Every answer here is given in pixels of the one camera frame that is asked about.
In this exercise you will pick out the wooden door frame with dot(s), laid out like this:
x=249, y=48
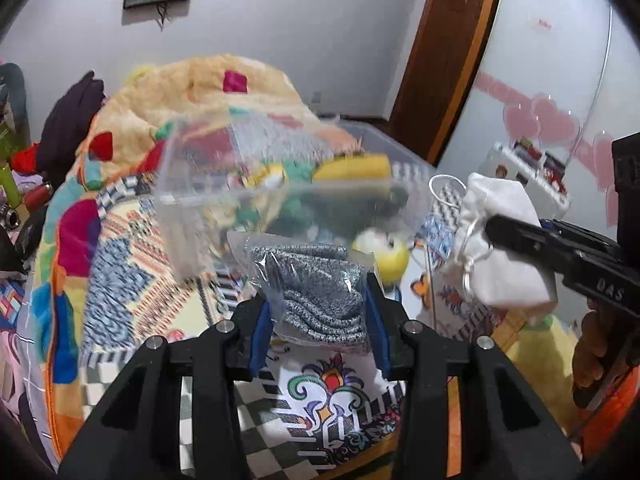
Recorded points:
x=445, y=50

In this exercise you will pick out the person's right hand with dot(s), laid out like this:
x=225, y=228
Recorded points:
x=592, y=345

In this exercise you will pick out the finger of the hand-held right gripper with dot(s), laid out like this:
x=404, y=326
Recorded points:
x=582, y=234
x=525, y=240

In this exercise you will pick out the yellow and white plush toy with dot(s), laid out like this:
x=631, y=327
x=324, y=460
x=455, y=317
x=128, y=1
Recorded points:
x=387, y=257

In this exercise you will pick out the dark purple garment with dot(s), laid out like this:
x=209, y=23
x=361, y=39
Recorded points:
x=67, y=120

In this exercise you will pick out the clear plastic storage box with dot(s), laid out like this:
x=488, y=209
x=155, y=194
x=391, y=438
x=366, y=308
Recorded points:
x=260, y=170

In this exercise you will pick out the bagged grey knitted socks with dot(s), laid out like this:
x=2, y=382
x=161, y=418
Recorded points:
x=312, y=290

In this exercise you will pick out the green plush toy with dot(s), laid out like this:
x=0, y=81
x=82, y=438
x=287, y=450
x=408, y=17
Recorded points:
x=270, y=210

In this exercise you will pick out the patterned bed sheet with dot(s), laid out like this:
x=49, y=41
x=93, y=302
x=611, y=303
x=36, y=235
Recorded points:
x=150, y=270

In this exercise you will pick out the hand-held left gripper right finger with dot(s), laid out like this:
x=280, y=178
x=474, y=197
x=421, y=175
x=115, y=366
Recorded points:
x=376, y=327

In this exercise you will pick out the red cloth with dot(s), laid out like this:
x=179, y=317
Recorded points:
x=26, y=159

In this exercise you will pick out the orange cloth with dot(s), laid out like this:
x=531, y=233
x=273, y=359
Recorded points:
x=612, y=425

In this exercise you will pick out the black soft item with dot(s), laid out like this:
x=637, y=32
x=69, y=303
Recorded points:
x=360, y=207

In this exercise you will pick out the pink heart wall stickers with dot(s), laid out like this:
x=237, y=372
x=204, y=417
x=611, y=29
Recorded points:
x=542, y=120

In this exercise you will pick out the cream patchwork fluffy blanket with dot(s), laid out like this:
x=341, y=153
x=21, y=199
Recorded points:
x=165, y=110

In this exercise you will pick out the yellow plush cushion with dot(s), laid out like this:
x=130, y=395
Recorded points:
x=542, y=355

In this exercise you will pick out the white shelf with small items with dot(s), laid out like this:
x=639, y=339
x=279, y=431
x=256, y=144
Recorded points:
x=530, y=172

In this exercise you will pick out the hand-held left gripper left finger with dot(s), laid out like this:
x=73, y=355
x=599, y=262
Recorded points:
x=262, y=336

